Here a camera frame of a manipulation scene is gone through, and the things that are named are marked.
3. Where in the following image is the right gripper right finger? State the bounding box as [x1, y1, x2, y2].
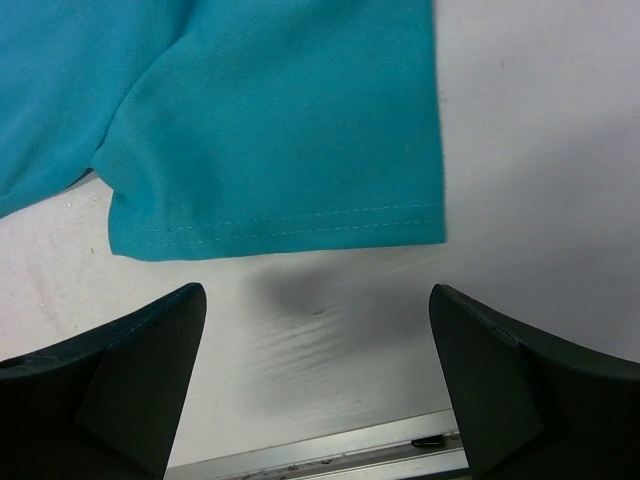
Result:
[429, 285, 639, 479]

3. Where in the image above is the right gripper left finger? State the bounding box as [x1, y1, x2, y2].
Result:
[1, 283, 206, 479]

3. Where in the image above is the teal t-shirt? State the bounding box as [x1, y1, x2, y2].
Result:
[1, 1, 446, 261]

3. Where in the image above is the aluminium mounting rail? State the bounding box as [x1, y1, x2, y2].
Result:
[165, 409, 468, 479]

